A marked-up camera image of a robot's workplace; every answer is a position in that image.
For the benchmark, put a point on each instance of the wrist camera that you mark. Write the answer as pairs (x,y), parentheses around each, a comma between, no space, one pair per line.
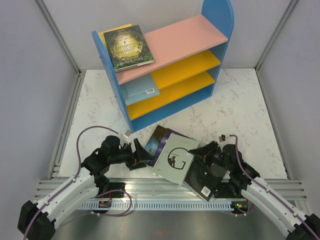
(222,138)
(127,133)

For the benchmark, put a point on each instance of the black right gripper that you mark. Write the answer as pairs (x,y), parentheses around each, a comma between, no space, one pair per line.
(205,152)

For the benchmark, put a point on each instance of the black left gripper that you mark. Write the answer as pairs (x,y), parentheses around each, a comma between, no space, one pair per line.
(139,156)

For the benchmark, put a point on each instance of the grey Great Gatsby book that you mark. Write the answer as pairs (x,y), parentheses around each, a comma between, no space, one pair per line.
(175,159)

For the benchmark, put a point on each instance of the green Alice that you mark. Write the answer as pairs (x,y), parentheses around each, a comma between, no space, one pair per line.
(127,48)

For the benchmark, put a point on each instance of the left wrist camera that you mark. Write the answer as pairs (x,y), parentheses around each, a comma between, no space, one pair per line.
(127,133)

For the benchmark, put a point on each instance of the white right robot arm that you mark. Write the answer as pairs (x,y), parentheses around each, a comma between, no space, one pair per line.
(293,223)

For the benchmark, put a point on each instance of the aluminium mounting rail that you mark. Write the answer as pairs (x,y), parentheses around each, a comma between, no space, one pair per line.
(156,187)

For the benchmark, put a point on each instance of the black book with barcode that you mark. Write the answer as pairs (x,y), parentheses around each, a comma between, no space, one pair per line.
(203,180)

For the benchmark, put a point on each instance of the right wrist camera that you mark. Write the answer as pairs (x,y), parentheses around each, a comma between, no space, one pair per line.
(222,138)

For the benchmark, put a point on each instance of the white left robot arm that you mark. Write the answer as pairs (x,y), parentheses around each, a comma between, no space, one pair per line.
(39,220)

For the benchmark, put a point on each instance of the light blue Old Man book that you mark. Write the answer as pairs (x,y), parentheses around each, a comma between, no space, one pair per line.
(139,89)

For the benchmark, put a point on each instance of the dark blue Wuthering Heights book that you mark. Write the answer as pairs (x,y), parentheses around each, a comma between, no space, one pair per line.
(152,144)

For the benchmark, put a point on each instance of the white slotted cable duct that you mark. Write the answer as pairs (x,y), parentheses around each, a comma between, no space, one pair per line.
(162,205)

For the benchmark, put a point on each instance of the purple Robinson Crusoe book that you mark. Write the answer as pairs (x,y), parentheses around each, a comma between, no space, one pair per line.
(163,142)

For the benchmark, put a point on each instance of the yellow book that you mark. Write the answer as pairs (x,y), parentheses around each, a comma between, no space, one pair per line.
(102,33)

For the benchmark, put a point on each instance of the blue pink yellow bookshelf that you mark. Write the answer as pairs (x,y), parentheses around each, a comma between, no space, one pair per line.
(187,60)

